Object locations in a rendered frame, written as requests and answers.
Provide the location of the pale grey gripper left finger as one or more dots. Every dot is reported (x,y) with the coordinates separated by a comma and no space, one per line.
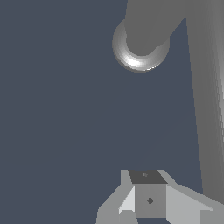
(128,201)

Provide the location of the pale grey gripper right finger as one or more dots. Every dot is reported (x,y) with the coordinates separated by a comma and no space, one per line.
(186,204)

